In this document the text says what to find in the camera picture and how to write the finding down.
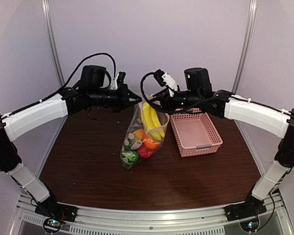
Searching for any front aluminium rail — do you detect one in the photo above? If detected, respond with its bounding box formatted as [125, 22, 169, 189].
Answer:
[9, 188, 294, 235]

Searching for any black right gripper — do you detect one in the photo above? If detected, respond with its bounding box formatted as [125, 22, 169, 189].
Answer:
[148, 87, 202, 116]

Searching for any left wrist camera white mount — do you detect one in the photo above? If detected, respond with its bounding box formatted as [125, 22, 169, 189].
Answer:
[109, 71, 126, 90]

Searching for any aluminium frame post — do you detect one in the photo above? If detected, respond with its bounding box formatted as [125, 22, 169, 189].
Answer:
[232, 0, 257, 93]
[42, 0, 65, 86]

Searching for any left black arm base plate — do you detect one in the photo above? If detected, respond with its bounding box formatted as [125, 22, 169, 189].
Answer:
[35, 201, 78, 222]

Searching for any left aluminium frame post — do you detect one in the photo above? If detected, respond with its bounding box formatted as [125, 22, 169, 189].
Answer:
[42, 0, 65, 86]

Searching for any right round circuit board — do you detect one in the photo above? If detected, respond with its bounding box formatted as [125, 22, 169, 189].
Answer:
[240, 218, 260, 233]

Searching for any green toy watermelon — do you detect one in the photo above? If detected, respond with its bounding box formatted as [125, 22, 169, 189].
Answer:
[121, 151, 139, 165]

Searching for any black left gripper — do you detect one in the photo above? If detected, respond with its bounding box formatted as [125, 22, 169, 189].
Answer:
[88, 82, 142, 112]

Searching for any left round circuit board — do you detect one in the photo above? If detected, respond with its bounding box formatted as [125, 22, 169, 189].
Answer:
[43, 218, 63, 234]

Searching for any orange toy orange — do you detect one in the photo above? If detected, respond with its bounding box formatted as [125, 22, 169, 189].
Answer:
[143, 138, 161, 150]

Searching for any pink perforated plastic basket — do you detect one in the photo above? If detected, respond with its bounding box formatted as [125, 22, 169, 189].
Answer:
[170, 108, 223, 157]

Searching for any yellow toy banana bunch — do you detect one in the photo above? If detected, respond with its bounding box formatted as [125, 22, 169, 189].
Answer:
[140, 102, 165, 141]

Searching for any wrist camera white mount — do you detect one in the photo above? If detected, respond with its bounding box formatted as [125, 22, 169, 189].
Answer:
[153, 69, 179, 97]
[109, 71, 126, 90]

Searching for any red toy apple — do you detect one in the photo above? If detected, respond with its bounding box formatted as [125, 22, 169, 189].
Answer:
[137, 145, 154, 158]

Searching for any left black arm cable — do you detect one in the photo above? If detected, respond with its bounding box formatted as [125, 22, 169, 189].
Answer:
[39, 51, 118, 113]

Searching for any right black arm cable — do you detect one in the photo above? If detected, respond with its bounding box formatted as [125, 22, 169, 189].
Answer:
[140, 72, 211, 115]

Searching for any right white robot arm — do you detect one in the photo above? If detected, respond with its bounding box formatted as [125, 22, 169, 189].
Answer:
[151, 68, 294, 216]

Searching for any right aluminium frame post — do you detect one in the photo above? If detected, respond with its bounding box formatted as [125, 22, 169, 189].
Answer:
[232, 0, 257, 93]

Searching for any round circuit board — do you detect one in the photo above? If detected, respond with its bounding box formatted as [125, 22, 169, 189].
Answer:
[240, 218, 260, 233]
[43, 218, 63, 234]

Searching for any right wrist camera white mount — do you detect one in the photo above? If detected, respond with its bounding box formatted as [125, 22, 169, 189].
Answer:
[153, 69, 179, 97]

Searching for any clear zip top bag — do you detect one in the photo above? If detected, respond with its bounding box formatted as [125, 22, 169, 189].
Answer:
[120, 100, 170, 169]

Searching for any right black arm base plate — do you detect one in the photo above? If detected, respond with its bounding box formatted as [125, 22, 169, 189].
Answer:
[224, 202, 267, 222]

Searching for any green orange toy mango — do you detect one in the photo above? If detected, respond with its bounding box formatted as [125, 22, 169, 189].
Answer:
[128, 129, 145, 145]

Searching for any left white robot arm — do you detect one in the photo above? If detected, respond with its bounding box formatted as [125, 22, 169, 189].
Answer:
[0, 65, 142, 217]

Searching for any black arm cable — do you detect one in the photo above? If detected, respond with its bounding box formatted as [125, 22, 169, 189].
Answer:
[140, 72, 211, 115]
[39, 51, 118, 113]

